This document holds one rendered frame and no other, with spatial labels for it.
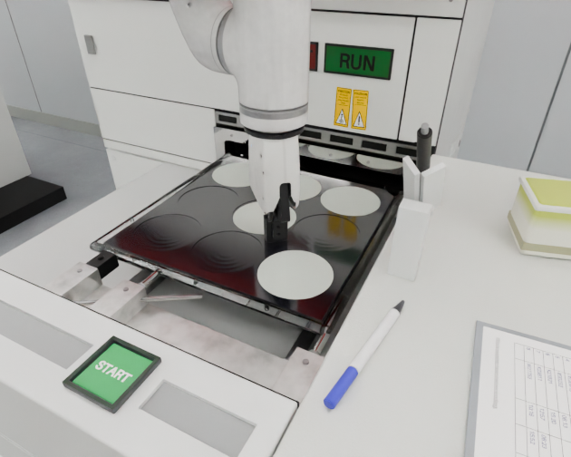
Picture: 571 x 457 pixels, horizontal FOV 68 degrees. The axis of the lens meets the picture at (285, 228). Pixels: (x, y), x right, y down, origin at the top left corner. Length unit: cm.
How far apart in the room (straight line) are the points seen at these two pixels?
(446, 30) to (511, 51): 151
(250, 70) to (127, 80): 61
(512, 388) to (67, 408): 35
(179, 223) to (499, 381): 49
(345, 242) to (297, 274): 10
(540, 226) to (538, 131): 180
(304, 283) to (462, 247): 20
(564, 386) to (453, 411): 10
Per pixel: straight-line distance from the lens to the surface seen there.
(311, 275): 56
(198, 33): 54
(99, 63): 113
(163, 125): 105
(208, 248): 62
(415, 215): 43
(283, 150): 51
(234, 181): 79
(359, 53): 76
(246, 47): 49
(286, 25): 48
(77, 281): 60
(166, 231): 67
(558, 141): 234
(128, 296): 55
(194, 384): 38
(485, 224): 60
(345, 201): 73
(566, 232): 55
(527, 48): 223
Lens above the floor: 126
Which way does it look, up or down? 34 degrees down
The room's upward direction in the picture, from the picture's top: straight up
